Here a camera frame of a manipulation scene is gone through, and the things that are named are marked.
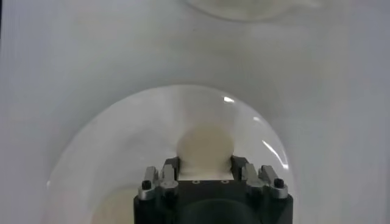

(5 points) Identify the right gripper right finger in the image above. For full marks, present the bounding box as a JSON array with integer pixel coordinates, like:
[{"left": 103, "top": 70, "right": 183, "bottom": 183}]
[{"left": 230, "top": 155, "right": 289, "bottom": 200}]

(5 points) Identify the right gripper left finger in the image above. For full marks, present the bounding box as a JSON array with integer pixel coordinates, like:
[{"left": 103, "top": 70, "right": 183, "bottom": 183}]
[{"left": 137, "top": 156, "right": 182, "bottom": 200}]

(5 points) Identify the white round plate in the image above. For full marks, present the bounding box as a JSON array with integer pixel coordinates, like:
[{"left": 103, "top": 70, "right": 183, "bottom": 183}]
[{"left": 41, "top": 84, "right": 298, "bottom": 224}]

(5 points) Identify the cream electric cooker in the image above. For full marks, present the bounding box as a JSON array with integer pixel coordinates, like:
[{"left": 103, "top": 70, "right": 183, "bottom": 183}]
[{"left": 182, "top": 0, "right": 324, "bottom": 22}]

